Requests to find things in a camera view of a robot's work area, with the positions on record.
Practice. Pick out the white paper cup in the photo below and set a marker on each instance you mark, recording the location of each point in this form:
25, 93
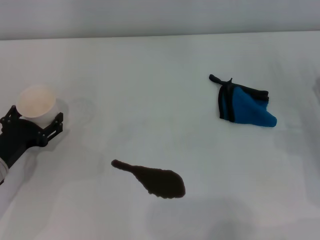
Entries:
38, 105

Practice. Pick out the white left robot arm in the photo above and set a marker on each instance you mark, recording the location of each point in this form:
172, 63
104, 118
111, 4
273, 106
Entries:
3, 171

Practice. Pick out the blue rag with black trim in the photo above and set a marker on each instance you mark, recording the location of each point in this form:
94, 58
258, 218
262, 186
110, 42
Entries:
246, 108

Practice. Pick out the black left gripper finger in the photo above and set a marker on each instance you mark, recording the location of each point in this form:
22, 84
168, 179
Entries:
52, 128
10, 115

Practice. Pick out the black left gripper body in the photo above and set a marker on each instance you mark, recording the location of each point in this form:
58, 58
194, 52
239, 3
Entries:
17, 140

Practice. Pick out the black water stain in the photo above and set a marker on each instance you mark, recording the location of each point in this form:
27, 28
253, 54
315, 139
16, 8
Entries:
162, 183

